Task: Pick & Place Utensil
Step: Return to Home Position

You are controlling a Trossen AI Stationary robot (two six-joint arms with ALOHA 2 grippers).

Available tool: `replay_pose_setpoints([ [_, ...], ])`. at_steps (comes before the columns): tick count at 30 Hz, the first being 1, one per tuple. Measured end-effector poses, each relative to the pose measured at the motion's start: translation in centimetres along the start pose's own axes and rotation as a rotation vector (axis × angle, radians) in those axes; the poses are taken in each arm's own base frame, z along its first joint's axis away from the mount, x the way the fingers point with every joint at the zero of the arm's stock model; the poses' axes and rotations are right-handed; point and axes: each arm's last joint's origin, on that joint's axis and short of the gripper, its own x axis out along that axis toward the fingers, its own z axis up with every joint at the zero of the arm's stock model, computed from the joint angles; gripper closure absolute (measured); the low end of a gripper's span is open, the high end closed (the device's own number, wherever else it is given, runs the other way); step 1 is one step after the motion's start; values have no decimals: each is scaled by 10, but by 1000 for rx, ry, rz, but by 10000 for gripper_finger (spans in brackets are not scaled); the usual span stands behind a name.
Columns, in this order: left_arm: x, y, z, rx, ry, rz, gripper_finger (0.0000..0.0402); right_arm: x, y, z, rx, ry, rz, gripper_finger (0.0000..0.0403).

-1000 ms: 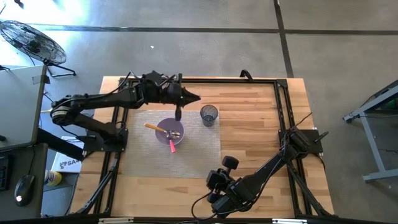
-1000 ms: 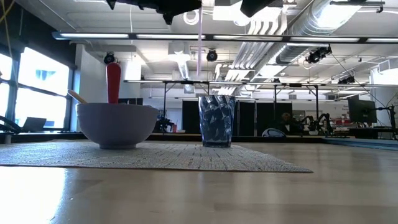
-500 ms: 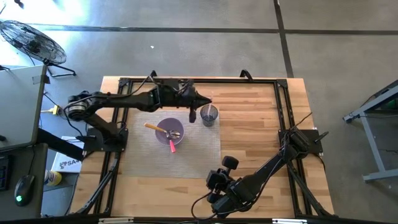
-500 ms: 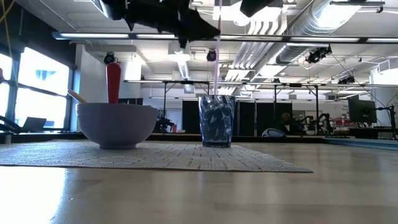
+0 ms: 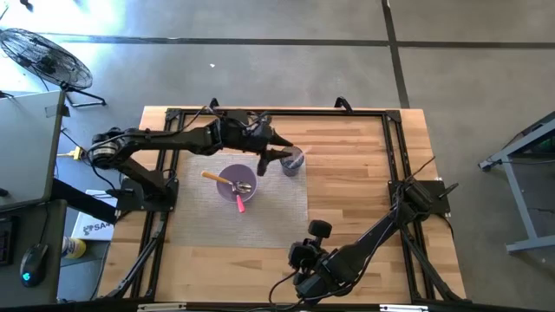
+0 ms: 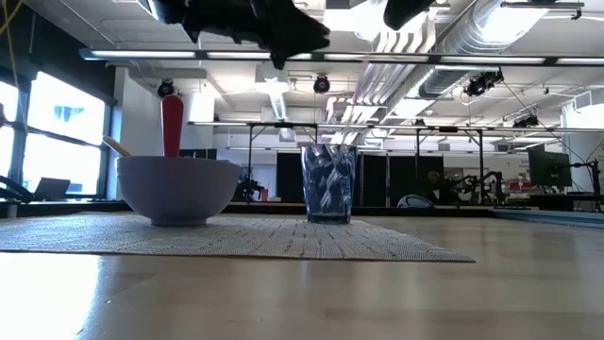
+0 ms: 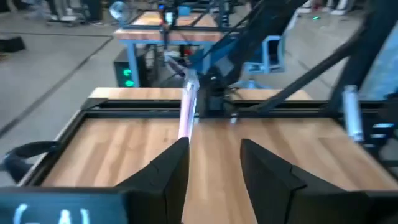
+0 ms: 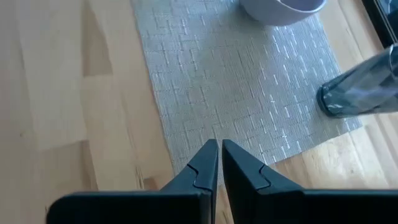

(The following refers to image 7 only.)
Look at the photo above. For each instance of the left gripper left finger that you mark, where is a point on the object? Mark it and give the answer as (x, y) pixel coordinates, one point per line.
(168, 174)

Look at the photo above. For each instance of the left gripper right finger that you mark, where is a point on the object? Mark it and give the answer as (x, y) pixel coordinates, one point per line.
(264, 177)

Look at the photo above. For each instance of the pink drinking straw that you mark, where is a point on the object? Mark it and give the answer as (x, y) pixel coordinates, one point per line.
(186, 118)

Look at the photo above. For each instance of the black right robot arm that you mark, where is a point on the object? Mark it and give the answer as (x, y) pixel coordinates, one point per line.
(248, 40)

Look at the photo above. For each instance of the black computer tower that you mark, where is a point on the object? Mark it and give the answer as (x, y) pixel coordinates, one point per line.
(122, 77)

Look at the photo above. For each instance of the silver metal rod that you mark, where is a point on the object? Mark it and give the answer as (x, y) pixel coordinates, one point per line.
(353, 113)

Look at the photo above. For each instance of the wood-top blue-leg table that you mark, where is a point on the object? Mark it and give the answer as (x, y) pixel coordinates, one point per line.
(155, 35)

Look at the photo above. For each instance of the black table clamp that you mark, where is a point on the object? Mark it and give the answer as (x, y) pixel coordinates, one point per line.
(18, 161)

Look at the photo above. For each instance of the black floor box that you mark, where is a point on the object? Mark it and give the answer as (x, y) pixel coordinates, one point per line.
(11, 44)

